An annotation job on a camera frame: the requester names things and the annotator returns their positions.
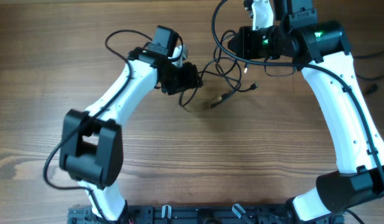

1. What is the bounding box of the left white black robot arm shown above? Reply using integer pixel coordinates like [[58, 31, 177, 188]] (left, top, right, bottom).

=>
[[59, 26, 202, 223]]

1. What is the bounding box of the black cable bundle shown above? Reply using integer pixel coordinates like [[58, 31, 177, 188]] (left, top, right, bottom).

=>
[[178, 30, 260, 110]]

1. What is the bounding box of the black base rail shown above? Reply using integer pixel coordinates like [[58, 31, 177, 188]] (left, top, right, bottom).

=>
[[67, 203, 345, 224]]

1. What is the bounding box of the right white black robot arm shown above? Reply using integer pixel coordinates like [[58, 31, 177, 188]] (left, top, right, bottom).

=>
[[228, 1, 384, 223]]

